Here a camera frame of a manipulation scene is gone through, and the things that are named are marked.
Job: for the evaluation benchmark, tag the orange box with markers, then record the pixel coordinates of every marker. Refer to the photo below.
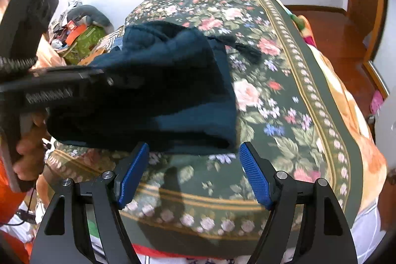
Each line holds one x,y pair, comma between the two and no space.
77,33

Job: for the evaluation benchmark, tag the green leaf-print storage bag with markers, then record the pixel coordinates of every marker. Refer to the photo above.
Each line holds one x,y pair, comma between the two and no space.
88,44

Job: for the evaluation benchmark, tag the person's left hand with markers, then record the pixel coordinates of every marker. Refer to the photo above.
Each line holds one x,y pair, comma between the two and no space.
29,146

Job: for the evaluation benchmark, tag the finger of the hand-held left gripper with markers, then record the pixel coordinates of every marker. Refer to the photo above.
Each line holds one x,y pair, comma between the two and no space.
123,81

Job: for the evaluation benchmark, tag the colourful printed blanket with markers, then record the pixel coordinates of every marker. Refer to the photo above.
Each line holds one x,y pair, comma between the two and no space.
365,140

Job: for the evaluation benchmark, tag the floral green bedspread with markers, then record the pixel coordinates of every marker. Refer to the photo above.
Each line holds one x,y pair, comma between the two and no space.
278,112

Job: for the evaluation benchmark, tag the black pants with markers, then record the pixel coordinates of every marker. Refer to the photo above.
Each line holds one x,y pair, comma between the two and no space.
173,90

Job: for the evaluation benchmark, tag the grey pillow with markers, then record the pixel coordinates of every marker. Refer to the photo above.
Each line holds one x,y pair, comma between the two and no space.
92,15

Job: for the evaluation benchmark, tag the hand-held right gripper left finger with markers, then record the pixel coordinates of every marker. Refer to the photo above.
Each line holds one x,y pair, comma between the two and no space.
133,177

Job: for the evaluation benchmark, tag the red box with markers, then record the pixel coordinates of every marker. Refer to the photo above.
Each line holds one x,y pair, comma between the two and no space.
71,26

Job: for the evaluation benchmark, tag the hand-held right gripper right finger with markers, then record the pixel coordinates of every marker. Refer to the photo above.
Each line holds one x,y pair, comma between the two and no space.
256,177

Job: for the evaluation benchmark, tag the pile of clothes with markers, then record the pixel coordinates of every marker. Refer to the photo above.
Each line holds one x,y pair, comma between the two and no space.
60,26

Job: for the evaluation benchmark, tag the blue denim jeans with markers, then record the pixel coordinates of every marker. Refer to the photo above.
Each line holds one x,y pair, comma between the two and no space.
118,43

